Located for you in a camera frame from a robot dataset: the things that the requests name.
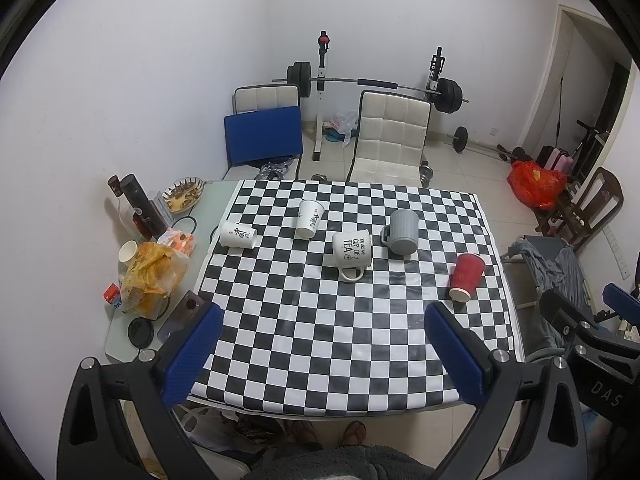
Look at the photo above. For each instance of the dark brown bottle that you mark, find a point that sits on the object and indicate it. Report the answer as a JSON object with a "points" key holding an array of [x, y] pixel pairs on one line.
{"points": [[144, 207]]}

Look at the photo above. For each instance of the white barbell rack stand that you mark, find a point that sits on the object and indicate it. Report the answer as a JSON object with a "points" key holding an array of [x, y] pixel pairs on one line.
{"points": [[323, 43]]}

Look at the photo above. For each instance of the white printed cup centre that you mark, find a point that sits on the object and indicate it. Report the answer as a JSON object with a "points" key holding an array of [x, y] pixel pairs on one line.
{"points": [[308, 219]]}

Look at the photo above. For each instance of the grey plastic mug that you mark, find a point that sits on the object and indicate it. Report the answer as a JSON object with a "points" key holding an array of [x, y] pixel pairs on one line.
{"points": [[401, 235]]}

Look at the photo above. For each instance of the black white checkered tablecloth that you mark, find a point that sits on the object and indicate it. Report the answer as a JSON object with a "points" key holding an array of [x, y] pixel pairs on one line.
{"points": [[299, 340]]}

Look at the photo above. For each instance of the dark smartphone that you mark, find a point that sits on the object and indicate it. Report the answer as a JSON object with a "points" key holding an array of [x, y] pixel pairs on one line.
{"points": [[189, 304]]}

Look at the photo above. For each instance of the blue folded mat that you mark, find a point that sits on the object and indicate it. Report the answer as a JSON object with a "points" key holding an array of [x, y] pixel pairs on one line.
{"points": [[263, 135]]}

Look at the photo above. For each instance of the yellow snack bag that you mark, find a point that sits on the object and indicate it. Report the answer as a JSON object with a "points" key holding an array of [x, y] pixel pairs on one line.
{"points": [[152, 276]]}

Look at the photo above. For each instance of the small red capped jar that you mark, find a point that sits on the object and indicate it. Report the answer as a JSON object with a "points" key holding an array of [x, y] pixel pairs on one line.
{"points": [[113, 297]]}

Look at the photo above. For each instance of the white padded chair right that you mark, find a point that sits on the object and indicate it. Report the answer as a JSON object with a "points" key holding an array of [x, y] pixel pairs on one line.
{"points": [[390, 140]]}

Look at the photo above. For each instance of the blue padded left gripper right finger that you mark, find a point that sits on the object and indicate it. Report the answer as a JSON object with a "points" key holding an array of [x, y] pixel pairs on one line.
{"points": [[550, 442]]}

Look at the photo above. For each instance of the red plastic bag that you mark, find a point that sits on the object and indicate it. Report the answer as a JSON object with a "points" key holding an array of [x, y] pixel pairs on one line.
{"points": [[535, 187]]}

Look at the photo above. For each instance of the grey cloth on chair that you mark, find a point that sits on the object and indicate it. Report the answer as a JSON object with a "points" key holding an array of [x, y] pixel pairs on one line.
{"points": [[551, 264]]}

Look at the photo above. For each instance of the white printed cup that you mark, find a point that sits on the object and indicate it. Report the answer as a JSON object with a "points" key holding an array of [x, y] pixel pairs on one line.
{"points": [[308, 219], [235, 235]]}

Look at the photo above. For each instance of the white printed cup left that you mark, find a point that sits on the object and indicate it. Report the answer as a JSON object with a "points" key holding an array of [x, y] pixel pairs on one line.
{"points": [[235, 235]]}

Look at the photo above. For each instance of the black round lid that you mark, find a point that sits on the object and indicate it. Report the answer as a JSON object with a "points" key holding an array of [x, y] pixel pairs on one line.
{"points": [[140, 333]]}

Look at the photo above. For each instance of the red paper cup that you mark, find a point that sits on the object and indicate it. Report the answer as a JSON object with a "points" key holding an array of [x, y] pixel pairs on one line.
{"points": [[467, 274]]}

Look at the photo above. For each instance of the plastic bags on floor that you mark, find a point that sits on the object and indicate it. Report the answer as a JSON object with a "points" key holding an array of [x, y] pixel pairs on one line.
{"points": [[342, 128]]}

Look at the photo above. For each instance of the dark wooden chair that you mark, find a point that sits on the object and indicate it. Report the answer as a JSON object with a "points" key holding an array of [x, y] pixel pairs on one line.
{"points": [[578, 220]]}

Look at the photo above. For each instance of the black barbell rack stand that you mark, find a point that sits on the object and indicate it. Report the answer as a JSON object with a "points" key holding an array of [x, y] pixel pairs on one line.
{"points": [[436, 65]]}

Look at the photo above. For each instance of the plate with food scraps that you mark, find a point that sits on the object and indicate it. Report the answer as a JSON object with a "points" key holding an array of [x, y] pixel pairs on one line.
{"points": [[183, 194]]}

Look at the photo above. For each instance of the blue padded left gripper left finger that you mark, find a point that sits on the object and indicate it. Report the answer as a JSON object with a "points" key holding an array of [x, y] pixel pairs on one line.
{"points": [[95, 442]]}

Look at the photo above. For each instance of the barbell with black plates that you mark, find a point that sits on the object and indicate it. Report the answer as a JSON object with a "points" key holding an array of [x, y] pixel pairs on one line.
{"points": [[447, 97]]}

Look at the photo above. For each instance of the orange white snack packet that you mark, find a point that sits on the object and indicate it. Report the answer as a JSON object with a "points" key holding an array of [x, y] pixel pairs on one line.
{"points": [[179, 241]]}

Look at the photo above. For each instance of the white enamel tea mug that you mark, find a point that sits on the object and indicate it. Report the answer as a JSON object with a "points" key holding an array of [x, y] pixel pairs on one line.
{"points": [[352, 253]]}

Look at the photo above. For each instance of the white paper cup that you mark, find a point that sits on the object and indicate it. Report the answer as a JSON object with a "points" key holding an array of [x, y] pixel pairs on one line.
{"points": [[127, 252]]}

